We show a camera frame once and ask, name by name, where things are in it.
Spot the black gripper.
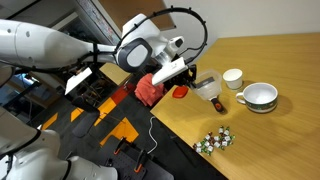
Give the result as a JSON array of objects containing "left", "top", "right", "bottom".
[{"left": 168, "top": 64, "right": 216, "bottom": 89}]

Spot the translucent plastic bowl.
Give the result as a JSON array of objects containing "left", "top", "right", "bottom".
[{"left": 191, "top": 69, "right": 223, "bottom": 102}]

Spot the black tool orange button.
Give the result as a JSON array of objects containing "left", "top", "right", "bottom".
[{"left": 209, "top": 94, "right": 226, "bottom": 114}]

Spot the white paper cup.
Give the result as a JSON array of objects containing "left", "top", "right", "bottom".
[{"left": 222, "top": 68, "right": 244, "bottom": 91}]

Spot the red plastic lid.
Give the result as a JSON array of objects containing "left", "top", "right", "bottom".
[{"left": 171, "top": 85, "right": 190, "bottom": 99}]

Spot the white round cup rim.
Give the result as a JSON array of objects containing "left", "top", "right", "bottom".
[{"left": 235, "top": 82, "right": 279, "bottom": 114}]

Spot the red cloth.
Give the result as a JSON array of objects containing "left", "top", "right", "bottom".
[{"left": 134, "top": 73, "right": 168, "bottom": 108}]

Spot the wooden side table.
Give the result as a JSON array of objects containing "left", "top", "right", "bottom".
[{"left": 99, "top": 62, "right": 133, "bottom": 86}]

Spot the whiteboard with notes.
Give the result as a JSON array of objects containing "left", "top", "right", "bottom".
[{"left": 74, "top": 0, "right": 123, "bottom": 39}]

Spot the white flat board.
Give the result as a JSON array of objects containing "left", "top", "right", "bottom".
[{"left": 64, "top": 66, "right": 94, "bottom": 96}]

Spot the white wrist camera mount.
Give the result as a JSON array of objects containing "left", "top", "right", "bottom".
[{"left": 151, "top": 56, "right": 190, "bottom": 88}]

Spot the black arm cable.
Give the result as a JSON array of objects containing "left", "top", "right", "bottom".
[{"left": 113, "top": 6, "right": 209, "bottom": 66}]

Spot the white cable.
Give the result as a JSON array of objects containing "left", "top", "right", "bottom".
[{"left": 146, "top": 115, "right": 159, "bottom": 155}]

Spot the grey metal base plate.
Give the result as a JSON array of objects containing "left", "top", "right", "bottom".
[{"left": 106, "top": 141, "right": 175, "bottom": 180}]

